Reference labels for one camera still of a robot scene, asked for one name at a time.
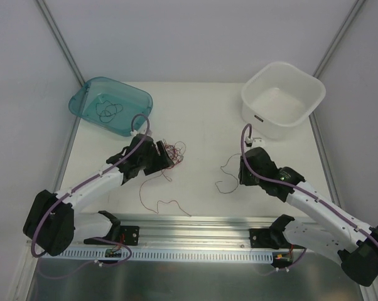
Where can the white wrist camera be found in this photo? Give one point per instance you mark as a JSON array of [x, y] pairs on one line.
[[252, 142], [140, 133]]

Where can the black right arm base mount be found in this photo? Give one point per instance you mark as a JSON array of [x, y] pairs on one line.
[[273, 236]]

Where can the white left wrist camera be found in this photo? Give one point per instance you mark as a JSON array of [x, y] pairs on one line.
[[140, 133]]

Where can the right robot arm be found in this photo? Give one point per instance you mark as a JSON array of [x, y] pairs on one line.
[[342, 238]]

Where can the teal transparent plastic tray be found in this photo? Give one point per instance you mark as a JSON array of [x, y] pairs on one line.
[[112, 105]]

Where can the white slotted cable duct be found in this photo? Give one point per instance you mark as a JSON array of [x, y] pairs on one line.
[[140, 254]]

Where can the white plastic basket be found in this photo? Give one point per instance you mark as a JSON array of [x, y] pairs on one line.
[[279, 98]]

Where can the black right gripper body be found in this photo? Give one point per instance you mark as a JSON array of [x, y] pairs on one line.
[[245, 175]]

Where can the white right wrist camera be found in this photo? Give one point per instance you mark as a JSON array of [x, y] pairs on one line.
[[252, 142]]

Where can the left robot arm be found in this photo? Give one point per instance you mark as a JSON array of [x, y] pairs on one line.
[[56, 220]]

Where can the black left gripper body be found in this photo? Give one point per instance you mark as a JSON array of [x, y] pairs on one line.
[[154, 160]]

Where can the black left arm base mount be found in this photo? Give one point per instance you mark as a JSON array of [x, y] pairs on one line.
[[108, 229]]

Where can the aluminium frame rail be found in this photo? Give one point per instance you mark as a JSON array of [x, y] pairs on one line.
[[168, 231]]

